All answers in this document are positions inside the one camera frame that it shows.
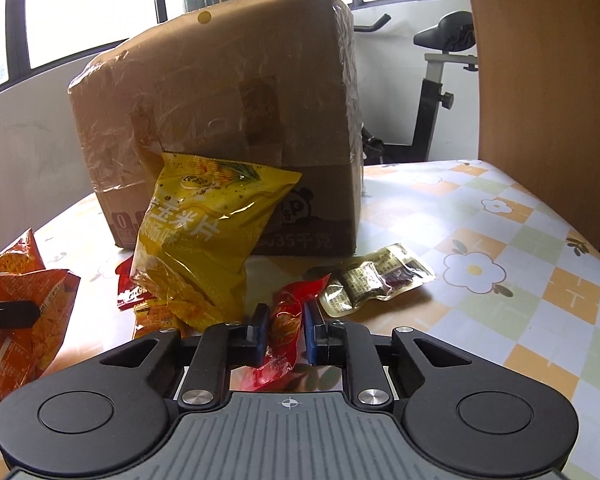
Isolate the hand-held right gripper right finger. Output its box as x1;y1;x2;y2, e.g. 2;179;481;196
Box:
304;301;473;407

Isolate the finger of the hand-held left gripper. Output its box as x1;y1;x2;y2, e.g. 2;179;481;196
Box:
0;301;37;334

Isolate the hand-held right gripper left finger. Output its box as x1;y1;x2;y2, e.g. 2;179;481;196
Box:
100;305;271;408

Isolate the orange chips bag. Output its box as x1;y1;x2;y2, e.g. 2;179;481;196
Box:
0;228;81;402

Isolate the taped cardboard box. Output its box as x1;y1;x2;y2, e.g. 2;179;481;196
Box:
67;0;367;259

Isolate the clear beige snack packet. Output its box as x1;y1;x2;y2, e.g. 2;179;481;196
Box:
318;243;436;319

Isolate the small orange snack packet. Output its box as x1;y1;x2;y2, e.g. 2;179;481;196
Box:
132;298;182;339

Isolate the yellow chips bag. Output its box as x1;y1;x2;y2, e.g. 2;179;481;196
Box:
130;152;303;334

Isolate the small red snack packet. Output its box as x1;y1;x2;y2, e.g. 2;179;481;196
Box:
116;254;152;312

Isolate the checked flower tablecloth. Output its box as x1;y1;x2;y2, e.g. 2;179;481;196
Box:
0;159;600;480

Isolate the black exercise bike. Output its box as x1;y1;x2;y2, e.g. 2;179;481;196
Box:
352;10;481;166

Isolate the black framed window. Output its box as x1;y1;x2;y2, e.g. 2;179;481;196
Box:
0;0;445;107

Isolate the wooden board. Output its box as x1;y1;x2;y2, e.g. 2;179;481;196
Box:
461;0;600;257

